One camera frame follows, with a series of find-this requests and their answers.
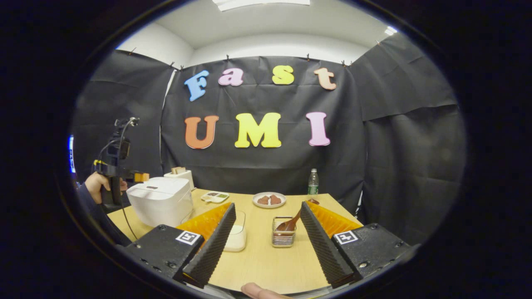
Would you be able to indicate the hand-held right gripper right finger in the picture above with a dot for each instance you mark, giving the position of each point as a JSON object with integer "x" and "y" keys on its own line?
{"x": 322, "y": 245}

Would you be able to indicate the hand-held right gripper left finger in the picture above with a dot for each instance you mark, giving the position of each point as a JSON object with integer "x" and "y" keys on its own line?
{"x": 216, "y": 249}

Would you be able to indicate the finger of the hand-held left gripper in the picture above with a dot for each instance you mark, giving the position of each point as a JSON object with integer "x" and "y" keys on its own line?
{"x": 141, "y": 177}

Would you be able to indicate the white rice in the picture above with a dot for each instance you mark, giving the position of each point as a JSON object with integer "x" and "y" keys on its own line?
{"x": 237, "y": 239}

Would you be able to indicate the white rice cooker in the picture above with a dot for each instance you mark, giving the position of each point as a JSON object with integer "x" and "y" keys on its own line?
{"x": 160, "y": 203}

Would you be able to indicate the clear ribbed chopstick holder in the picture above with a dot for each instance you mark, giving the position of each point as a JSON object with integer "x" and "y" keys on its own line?
{"x": 284, "y": 241}

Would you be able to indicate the brown wooden spoon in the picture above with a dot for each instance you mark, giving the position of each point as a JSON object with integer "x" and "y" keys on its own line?
{"x": 286, "y": 226}

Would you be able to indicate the clear plastic rice container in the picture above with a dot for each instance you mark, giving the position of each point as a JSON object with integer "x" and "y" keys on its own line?
{"x": 241, "y": 218}

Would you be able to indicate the brown toast slice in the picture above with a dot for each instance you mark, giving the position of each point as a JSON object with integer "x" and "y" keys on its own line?
{"x": 178, "y": 170}

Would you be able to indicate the computer monitor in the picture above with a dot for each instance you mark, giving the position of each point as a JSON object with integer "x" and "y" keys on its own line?
{"x": 72, "y": 155}

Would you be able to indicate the white toaster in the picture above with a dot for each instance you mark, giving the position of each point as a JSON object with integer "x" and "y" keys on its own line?
{"x": 185, "y": 178}

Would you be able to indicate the white divided condiment dish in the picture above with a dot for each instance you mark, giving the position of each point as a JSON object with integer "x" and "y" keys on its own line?
{"x": 215, "y": 197}

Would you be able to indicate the white round plate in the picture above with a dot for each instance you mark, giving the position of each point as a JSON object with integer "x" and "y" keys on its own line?
{"x": 283, "y": 200}

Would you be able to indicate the green label water bottle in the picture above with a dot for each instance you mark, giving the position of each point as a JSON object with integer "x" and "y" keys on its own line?
{"x": 313, "y": 185}

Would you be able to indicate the brown meat piece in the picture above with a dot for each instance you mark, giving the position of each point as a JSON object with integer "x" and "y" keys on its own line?
{"x": 262, "y": 200}
{"x": 275, "y": 199}

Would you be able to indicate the black backdrop cloth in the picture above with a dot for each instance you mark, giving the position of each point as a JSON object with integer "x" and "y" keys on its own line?
{"x": 257, "y": 170}

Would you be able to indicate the large ceiling light panel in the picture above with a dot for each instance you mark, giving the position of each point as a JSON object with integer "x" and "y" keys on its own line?
{"x": 262, "y": 4}

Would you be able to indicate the small ceiling light panel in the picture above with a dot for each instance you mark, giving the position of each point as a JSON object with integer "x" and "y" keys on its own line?
{"x": 390, "y": 30}

